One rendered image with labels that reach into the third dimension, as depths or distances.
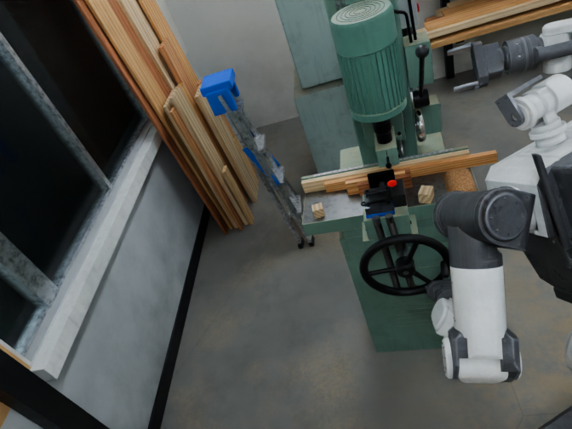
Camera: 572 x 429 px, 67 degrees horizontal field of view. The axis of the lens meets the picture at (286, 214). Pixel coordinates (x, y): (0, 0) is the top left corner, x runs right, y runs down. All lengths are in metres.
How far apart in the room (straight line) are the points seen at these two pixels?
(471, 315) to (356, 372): 1.39
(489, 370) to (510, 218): 0.29
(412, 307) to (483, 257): 1.11
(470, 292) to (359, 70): 0.73
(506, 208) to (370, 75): 0.66
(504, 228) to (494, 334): 0.19
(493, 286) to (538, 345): 1.41
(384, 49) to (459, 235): 0.65
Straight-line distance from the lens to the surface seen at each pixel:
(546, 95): 0.95
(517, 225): 0.81
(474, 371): 0.92
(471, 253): 0.83
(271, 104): 4.09
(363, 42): 1.27
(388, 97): 1.36
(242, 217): 3.07
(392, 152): 1.50
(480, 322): 0.85
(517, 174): 0.90
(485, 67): 1.31
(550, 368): 2.19
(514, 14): 3.68
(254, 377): 2.34
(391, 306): 1.91
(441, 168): 1.61
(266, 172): 2.39
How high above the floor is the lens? 1.91
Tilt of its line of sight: 39 degrees down
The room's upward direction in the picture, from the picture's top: 23 degrees counter-clockwise
